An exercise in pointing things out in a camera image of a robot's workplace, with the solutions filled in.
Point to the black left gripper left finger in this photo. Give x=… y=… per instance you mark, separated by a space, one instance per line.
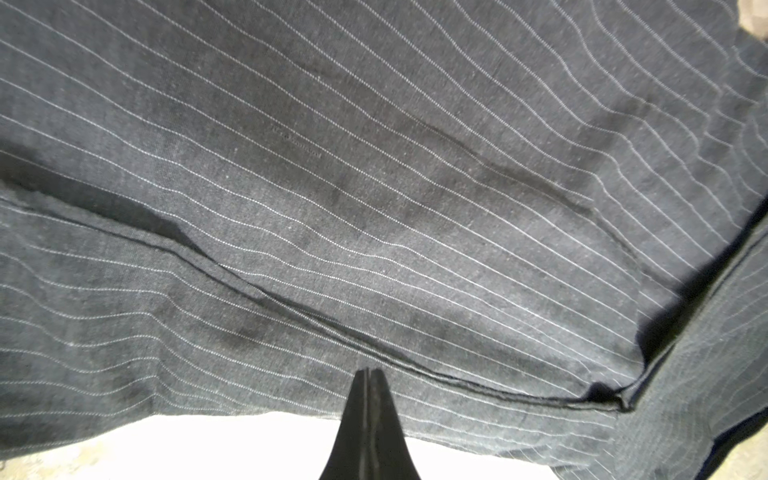
x=348 y=457

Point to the grey pinstriped long sleeve shirt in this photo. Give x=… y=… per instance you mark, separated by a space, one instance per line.
x=545 y=221

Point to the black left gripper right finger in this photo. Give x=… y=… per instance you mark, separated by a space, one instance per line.
x=388 y=456

